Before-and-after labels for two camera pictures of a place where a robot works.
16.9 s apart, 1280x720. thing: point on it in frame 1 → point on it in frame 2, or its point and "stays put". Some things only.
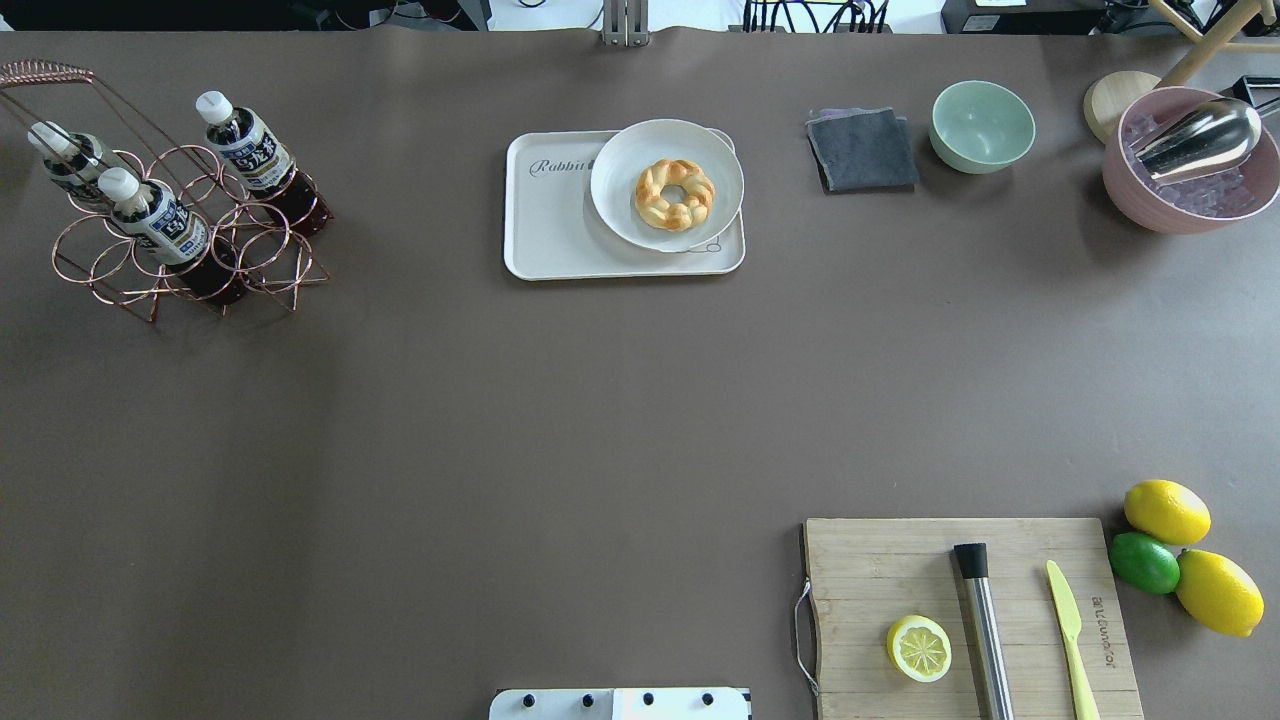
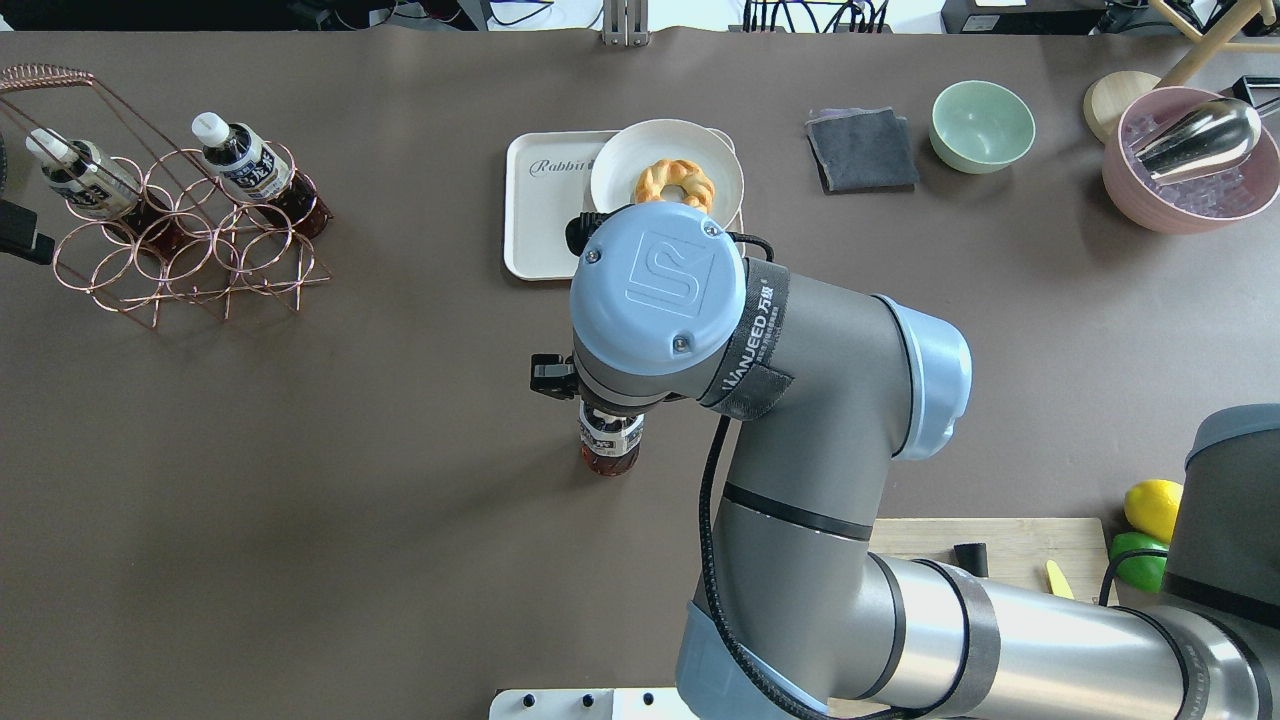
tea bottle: [152, 218] → [610, 442]
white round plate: [627, 151] stays put
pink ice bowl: [1193, 204] stays put
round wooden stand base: [1108, 97] stays put
